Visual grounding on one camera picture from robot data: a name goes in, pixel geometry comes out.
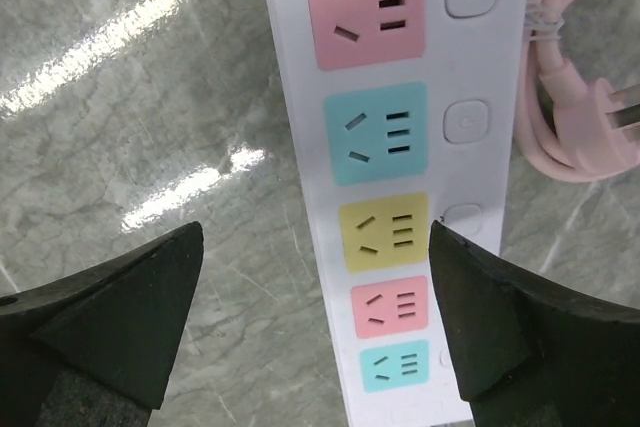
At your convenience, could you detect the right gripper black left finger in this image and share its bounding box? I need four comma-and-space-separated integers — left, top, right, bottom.
1, 222, 204, 426

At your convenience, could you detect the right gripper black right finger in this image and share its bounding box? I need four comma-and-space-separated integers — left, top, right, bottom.
429, 221, 639, 426

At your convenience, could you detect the pink socket cord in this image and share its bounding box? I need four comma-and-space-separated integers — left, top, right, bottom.
514, 0, 640, 184

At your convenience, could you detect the white multicolour power strip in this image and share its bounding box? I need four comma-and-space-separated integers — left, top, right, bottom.
266, 0, 526, 426

